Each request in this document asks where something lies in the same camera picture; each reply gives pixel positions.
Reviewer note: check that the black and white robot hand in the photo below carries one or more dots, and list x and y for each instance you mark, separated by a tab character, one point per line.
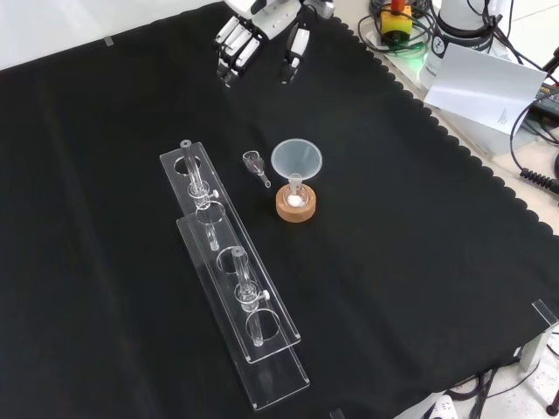
271	24

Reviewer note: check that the clear plastic funnel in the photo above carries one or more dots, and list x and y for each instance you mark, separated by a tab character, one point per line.
297	159

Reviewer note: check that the round-bottom glass flask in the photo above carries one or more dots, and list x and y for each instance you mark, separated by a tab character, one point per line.
295	197

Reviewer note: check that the clear acrylic funnel stand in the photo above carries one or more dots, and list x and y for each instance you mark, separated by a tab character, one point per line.
227	262

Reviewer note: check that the yellow stop button box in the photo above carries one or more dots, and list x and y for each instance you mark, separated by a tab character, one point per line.
395	22

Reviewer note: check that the black cloth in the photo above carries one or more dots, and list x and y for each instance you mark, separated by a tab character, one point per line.
131	131

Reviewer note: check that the white paper sheet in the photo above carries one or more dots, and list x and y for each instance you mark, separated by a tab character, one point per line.
480	89

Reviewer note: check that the black power adapter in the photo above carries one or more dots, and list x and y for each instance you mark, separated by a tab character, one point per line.
548	100

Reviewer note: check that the white power strip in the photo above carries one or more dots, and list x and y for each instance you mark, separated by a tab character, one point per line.
441	408

